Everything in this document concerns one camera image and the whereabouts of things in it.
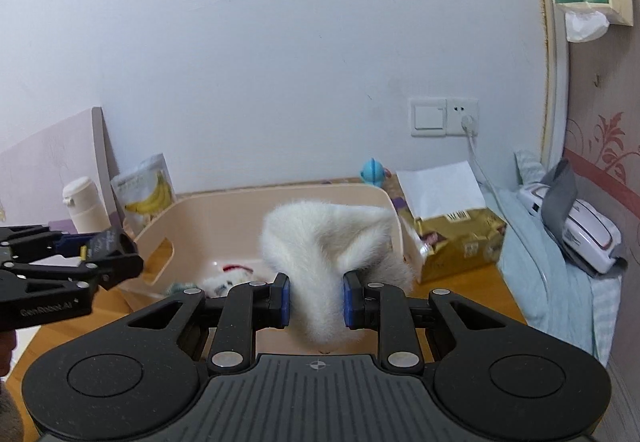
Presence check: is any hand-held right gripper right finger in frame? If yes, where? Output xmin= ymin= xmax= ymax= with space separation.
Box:
xmin=342 ymin=270 xmax=507 ymax=375

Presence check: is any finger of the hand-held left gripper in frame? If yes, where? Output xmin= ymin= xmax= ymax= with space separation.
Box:
xmin=0 ymin=252 xmax=146 ymax=293
xmin=0 ymin=223 xmax=103 ymax=264

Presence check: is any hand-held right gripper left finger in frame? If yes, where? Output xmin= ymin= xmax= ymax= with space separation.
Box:
xmin=127 ymin=273 xmax=292 ymax=375

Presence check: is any small black box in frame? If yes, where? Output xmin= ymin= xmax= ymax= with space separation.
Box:
xmin=86 ymin=228 xmax=139 ymax=260

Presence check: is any white and red plush toy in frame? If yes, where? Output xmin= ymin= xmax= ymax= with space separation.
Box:
xmin=201 ymin=263 xmax=268 ymax=299

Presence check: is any white fluffy fur ball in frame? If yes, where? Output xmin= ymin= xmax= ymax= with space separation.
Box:
xmin=261 ymin=201 xmax=417 ymax=347

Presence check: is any beige plastic storage bin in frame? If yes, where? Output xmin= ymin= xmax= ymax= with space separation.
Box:
xmin=119 ymin=184 xmax=407 ymax=355

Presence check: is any white thermos bottle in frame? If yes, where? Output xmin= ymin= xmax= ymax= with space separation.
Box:
xmin=62 ymin=176 xmax=114 ymax=236

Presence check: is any banana chips bag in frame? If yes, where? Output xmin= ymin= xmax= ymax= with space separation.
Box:
xmin=110 ymin=153 xmax=177 ymax=234

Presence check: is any purple flat board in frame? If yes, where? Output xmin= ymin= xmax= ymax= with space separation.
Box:
xmin=0 ymin=106 xmax=127 ymax=229

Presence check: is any gold tissue box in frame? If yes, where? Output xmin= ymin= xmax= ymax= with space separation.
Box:
xmin=409 ymin=207 xmax=509 ymax=285

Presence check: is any blue toy figure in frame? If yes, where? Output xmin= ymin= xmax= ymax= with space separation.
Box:
xmin=362 ymin=157 xmax=394 ymax=186

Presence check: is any white paper sheet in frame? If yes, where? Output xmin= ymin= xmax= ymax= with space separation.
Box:
xmin=395 ymin=160 xmax=487 ymax=219

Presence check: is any light blue blanket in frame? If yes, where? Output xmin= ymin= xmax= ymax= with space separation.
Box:
xmin=492 ymin=149 xmax=623 ymax=368

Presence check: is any pink floral headboard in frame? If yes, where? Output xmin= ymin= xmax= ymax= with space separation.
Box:
xmin=526 ymin=0 xmax=640 ymax=442

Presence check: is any white wall switch socket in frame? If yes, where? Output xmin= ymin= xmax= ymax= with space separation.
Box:
xmin=410 ymin=96 xmax=480 ymax=138

